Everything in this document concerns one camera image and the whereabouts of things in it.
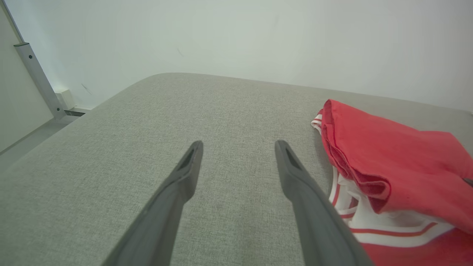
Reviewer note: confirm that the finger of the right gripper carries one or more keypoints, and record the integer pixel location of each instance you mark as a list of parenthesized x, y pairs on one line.
[(469, 181)]

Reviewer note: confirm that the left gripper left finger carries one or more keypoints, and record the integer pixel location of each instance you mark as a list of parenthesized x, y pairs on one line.
[(159, 232)]

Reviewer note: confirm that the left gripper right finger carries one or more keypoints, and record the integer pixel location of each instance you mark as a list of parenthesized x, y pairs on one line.
[(321, 229)]

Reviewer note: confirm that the red Bulls basketball jersey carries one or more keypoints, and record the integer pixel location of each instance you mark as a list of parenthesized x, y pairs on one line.
[(406, 166)]

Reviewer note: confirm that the grey fabric sofa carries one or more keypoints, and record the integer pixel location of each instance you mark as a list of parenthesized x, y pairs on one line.
[(147, 122)]

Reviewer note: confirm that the small white wall box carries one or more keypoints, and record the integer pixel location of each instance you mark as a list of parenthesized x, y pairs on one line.
[(65, 99)]

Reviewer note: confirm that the grey metal post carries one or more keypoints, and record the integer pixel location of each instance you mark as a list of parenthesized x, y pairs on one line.
[(37, 74)]

